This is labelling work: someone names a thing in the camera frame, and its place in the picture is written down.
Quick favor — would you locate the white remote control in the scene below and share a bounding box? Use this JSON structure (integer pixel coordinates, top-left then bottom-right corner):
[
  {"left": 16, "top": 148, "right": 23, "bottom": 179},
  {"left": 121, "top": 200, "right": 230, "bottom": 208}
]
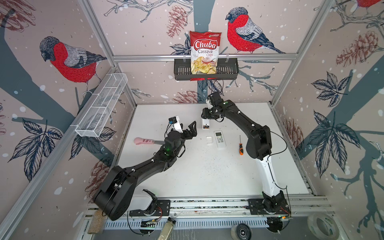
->
[
  {"left": 202, "top": 119, "right": 210, "bottom": 130},
  {"left": 214, "top": 131, "right": 227, "bottom": 149}
]

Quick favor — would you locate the clear tape roll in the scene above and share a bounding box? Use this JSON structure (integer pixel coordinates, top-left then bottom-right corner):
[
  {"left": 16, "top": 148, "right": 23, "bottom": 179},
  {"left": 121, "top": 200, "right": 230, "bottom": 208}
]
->
[{"left": 307, "top": 213, "right": 340, "bottom": 240}]

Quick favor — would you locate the orange black screwdriver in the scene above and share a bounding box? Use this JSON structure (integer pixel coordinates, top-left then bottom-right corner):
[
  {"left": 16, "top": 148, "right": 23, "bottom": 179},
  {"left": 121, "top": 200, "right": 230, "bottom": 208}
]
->
[{"left": 239, "top": 136, "right": 244, "bottom": 156}]

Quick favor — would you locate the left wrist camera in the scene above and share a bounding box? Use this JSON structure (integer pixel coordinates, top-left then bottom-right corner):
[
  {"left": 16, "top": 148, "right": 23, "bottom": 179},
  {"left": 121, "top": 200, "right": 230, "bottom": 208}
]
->
[{"left": 169, "top": 116, "right": 183, "bottom": 133}]

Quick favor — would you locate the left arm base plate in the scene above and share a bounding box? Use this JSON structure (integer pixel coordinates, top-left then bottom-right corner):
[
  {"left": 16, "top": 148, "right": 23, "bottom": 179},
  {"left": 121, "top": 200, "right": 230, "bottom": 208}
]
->
[{"left": 129, "top": 200, "right": 171, "bottom": 217}]

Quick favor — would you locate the brown grain bottle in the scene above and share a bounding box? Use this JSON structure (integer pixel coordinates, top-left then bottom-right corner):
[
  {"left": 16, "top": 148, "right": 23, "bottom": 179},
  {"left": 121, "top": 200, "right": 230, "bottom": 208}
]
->
[{"left": 88, "top": 210, "right": 107, "bottom": 235}]

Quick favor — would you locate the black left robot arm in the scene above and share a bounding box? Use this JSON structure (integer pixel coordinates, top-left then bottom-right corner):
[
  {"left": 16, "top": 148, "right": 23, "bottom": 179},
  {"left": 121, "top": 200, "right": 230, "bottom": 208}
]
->
[{"left": 93, "top": 121, "right": 197, "bottom": 221}]

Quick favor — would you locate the pink handled knife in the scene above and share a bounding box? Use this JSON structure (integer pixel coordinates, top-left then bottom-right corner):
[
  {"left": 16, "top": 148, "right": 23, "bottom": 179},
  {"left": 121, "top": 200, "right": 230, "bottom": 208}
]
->
[{"left": 134, "top": 138, "right": 165, "bottom": 145}]

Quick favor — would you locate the white wire mesh shelf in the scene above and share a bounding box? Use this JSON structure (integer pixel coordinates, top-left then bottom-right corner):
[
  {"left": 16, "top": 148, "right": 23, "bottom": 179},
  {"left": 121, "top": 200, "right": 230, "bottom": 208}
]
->
[{"left": 75, "top": 73, "right": 128, "bottom": 138}]

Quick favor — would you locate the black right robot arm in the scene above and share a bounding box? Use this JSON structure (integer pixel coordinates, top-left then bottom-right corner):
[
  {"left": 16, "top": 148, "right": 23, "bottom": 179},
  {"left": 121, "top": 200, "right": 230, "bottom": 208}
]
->
[{"left": 201, "top": 92, "right": 291, "bottom": 215}]

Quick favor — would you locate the beige powder bottle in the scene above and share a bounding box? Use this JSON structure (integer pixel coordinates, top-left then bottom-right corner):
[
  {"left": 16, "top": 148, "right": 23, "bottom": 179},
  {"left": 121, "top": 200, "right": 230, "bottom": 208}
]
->
[{"left": 158, "top": 218, "right": 177, "bottom": 240}]

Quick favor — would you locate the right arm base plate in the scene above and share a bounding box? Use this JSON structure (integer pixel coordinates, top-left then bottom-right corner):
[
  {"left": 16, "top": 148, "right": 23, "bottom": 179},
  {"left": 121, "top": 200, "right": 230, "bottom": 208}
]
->
[{"left": 247, "top": 199, "right": 291, "bottom": 216}]

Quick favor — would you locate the white battery cover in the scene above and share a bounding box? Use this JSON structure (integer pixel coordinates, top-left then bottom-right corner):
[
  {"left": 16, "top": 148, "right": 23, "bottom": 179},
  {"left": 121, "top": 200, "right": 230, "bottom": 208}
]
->
[{"left": 207, "top": 136, "right": 213, "bottom": 144}]

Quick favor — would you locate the black wall basket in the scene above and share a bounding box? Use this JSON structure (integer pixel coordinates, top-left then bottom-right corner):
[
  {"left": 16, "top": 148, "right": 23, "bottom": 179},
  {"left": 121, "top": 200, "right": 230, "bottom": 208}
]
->
[{"left": 174, "top": 58, "right": 239, "bottom": 81}]

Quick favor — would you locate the black round speaker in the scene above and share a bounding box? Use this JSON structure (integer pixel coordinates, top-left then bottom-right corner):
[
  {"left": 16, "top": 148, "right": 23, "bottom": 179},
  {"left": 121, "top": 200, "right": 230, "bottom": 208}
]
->
[{"left": 231, "top": 223, "right": 252, "bottom": 240}]

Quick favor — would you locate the red cassava chips bag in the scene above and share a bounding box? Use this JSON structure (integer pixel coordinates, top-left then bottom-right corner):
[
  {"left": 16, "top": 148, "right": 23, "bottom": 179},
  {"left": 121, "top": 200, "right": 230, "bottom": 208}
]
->
[{"left": 190, "top": 32, "right": 222, "bottom": 75}]

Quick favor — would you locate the aluminium mounting rail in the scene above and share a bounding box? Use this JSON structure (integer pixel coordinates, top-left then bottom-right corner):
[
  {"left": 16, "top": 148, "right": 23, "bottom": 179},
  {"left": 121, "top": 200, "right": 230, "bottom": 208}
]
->
[{"left": 85, "top": 195, "right": 334, "bottom": 220}]

